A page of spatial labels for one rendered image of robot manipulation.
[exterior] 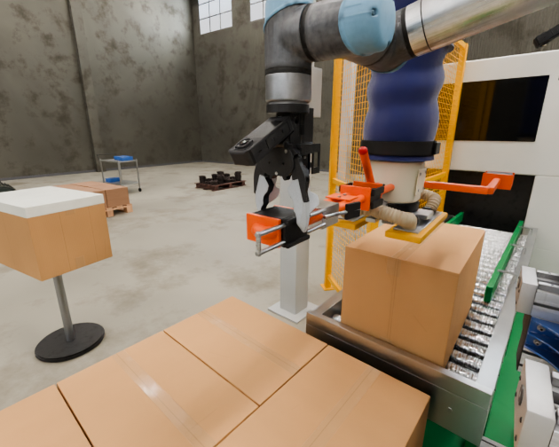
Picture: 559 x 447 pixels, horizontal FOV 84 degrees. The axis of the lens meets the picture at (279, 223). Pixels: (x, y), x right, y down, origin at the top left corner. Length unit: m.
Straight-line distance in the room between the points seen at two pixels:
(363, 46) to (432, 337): 1.02
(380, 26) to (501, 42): 9.84
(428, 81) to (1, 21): 12.24
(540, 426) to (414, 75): 0.78
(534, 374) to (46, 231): 1.99
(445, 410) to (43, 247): 1.95
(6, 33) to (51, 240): 10.88
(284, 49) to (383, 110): 0.53
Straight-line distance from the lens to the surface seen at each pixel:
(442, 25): 0.57
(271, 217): 0.52
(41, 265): 2.07
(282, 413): 1.13
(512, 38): 10.30
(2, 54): 12.50
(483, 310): 1.88
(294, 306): 2.50
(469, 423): 1.35
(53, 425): 1.29
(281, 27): 0.53
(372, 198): 0.82
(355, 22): 0.47
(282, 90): 0.52
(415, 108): 0.99
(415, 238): 0.92
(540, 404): 0.66
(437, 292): 1.19
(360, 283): 1.28
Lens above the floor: 1.38
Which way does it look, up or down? 16 degrees down
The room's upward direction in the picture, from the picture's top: straight up
